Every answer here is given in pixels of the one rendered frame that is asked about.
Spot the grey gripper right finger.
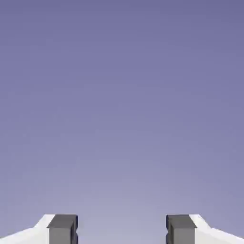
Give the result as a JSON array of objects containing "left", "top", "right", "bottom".
[{"left": 165, "top": 213, "right": 244, "bottom": 244}]

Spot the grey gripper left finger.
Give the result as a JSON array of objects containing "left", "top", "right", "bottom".
[{"left": 0, "top": 213, "right": 79, "bottom": 244}]

